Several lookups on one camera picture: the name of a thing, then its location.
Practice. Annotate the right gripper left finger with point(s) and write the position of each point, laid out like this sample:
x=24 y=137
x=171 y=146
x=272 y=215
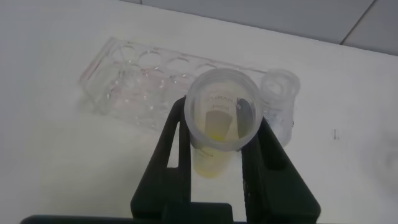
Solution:
x=161 y=193

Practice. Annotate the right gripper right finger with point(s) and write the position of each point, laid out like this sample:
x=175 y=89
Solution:
x=276 y=186

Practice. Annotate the test tube with yellow pigment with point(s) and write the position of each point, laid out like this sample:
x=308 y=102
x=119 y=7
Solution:
x=217 y=93

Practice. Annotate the test tube with blue pigment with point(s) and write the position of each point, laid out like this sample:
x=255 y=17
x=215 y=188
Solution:
x=280 y=102

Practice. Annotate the clear acrylic test tube rack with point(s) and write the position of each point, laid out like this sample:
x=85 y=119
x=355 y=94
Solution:
x=130 y=87

